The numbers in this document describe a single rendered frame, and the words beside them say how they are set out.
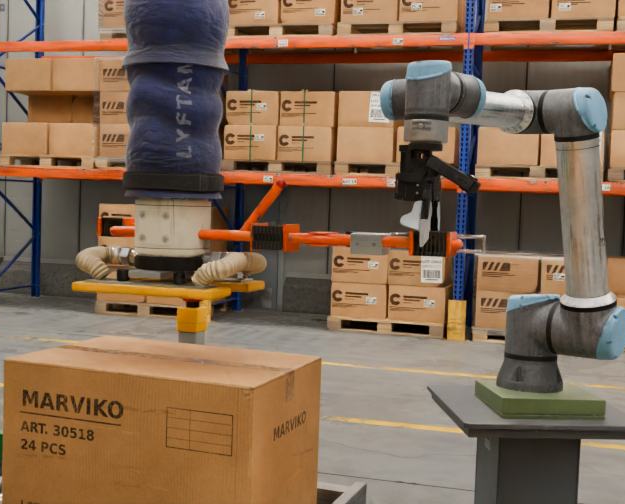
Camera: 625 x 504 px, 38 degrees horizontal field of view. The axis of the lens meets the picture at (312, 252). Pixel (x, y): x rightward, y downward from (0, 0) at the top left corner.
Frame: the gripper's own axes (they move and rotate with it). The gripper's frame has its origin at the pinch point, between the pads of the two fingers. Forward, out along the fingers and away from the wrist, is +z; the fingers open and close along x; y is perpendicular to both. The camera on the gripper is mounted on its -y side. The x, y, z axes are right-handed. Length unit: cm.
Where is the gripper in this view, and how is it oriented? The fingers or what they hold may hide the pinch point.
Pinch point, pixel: (430, 242)
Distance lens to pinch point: 185.7
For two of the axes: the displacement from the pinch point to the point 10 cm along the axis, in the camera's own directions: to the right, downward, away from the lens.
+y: -9.3, -0.6, 3.5
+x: -3.5, 0.4, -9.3
